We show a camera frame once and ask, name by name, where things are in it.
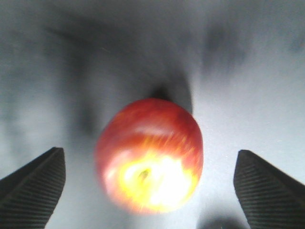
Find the red-yellow apple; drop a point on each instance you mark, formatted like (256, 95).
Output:
(149, 157)

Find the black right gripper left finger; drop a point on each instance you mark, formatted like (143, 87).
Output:
(29, 196)

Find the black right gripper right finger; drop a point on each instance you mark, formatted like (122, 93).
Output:
(270, 199)

